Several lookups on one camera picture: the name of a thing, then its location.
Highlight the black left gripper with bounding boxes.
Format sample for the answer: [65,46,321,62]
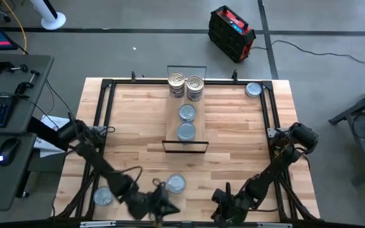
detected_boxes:
[127,188,181,227]

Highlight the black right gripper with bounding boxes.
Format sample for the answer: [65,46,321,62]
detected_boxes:
[212,189,252,227]

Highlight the silver lid seafood can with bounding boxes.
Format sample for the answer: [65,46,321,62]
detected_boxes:
[166,173,186,194]
[93,186,114,207]

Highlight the green label tuna can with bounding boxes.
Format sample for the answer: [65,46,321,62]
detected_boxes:
[177,122,196,142]

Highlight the silver pull-tab lid can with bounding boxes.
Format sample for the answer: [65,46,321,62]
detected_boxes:
[178,103,197,124]

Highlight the silver plain lid can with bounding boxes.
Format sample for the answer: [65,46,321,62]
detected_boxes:
[245,82,262,98]

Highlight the wooden shelf with black frames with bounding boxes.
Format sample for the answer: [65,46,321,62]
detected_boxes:
[162,65,210,155]

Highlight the white paper sheets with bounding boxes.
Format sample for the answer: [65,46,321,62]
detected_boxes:
[33,114,72,158]

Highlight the black computer mouse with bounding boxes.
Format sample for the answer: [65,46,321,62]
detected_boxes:
[0,137,21,167]

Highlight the red and black toolbox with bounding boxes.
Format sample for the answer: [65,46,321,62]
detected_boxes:
[208,4,257,63]

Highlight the black desk clamp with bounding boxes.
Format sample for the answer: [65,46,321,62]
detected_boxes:
[13,69,41,96]
[0,59,30,75]

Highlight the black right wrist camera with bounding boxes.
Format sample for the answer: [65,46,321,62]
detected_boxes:
[212,182,233,204]

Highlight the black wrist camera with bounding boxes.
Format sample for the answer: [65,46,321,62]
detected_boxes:
[212,182,233,204]
[153,184,171,204]

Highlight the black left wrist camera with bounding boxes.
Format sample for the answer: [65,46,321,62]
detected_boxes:
[153,184,171,204]

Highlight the silver rail bracket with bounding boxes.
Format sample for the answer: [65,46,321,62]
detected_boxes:
[80,220,117,228]
[257,222,293,228]

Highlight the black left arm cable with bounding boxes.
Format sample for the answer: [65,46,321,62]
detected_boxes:
[89,125,164,191]

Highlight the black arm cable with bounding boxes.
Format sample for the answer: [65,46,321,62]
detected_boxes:
[89,125,164,191]
[271,126,312,165]

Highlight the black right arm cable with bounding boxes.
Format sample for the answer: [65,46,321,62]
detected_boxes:
[271,126,312,165]

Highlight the black aluminium table frame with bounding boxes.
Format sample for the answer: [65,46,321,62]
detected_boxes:
[54,77,318,222]

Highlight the black side table frame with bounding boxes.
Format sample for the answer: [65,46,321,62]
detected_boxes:
[328,79,365,185]

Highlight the black floor cable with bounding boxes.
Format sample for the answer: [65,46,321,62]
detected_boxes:
[250,39,365,66]

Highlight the black floor cable ramp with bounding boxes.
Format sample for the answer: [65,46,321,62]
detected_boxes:
[0,27,365,36]

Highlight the white pedestal stand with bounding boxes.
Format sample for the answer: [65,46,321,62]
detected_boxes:
[30,0,67,31]

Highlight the yellow floor cable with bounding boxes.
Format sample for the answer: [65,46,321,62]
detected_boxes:
[1,0,28,54]

